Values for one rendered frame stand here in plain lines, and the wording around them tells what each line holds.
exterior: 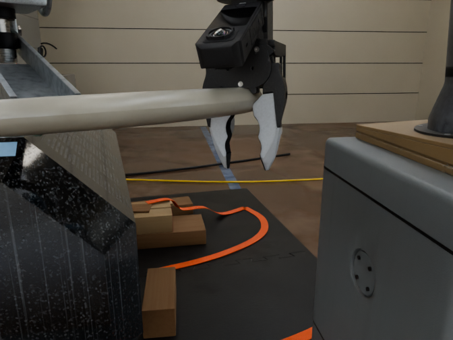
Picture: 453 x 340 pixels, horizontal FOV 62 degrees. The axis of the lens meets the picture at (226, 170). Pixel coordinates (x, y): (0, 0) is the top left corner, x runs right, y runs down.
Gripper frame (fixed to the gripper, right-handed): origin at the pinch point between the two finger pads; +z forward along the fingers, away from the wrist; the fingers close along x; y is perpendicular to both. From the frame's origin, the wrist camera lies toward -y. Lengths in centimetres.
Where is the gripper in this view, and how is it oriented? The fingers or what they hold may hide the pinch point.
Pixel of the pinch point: (244, 160)
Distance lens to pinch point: 46.5
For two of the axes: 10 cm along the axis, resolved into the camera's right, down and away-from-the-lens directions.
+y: 3.6, -2.1, 9.1
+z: 0.3, 9.8, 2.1
